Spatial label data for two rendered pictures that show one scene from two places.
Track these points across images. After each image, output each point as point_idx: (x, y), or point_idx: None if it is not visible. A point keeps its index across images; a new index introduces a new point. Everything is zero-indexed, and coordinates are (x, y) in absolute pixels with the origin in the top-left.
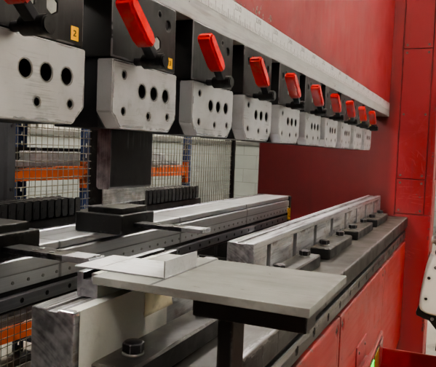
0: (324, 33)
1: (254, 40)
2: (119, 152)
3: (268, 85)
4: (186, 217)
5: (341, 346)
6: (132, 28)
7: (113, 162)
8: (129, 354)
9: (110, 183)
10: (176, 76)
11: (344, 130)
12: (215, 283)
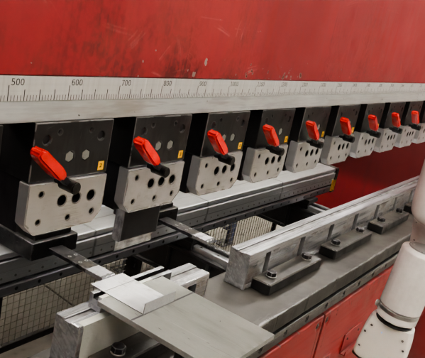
0: (374, 57)
1: (276, 101)
2: (131, 216)
3: (277, 145)
4: (215, 200)
5: (322, 337)
6: (143, 155)
7: (125, 224)
8: (114, 354)
9: (120, 238)
10: (190, 150)
11: (388, 136)
12: (174, 327)
